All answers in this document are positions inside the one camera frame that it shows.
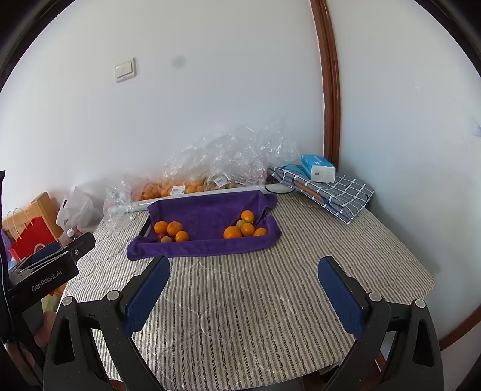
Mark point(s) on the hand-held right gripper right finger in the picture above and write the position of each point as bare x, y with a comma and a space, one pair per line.
344, 297

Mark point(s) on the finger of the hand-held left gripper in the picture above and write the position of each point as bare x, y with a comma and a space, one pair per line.
80, 244
45, 250

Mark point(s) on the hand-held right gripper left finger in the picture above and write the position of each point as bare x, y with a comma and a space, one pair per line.
148, 293

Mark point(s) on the orange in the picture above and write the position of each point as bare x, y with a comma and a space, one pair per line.
174, 228
182, 236
247, 216
260, 232
232, 232
161, 227
247, 228

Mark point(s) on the person's left hand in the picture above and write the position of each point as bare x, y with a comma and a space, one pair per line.
45, 331

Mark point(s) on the small clear bottle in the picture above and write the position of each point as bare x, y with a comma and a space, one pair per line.
69, 235

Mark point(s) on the red paper bag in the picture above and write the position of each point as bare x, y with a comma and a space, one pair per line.
32, 238

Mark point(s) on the white plastic bag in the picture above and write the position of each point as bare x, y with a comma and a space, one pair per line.
80, 210

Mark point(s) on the empty clear plastic bag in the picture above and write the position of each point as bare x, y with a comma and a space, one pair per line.
116, 199

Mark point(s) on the clear plastic bag of oranges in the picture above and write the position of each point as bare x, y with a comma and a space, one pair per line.
158, 190

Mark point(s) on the striped grey table cloth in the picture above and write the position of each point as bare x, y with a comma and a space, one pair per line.
244, 293

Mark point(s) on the purple towel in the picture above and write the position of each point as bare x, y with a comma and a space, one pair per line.
210, 214

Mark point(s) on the folded plaid cloth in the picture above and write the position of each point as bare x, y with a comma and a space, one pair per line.
345, 195

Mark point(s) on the brown wooden baseboard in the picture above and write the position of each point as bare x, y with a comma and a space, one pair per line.
456, 334

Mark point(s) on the blue white tissue pack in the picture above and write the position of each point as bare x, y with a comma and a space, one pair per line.
317, 169

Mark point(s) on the clear plastic bag of longans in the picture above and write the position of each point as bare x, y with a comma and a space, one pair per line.
225, 184

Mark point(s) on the white light switch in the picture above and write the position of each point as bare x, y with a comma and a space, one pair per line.
125, 70

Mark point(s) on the brown wooden door frame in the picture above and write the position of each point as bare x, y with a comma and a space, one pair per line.
327, 75

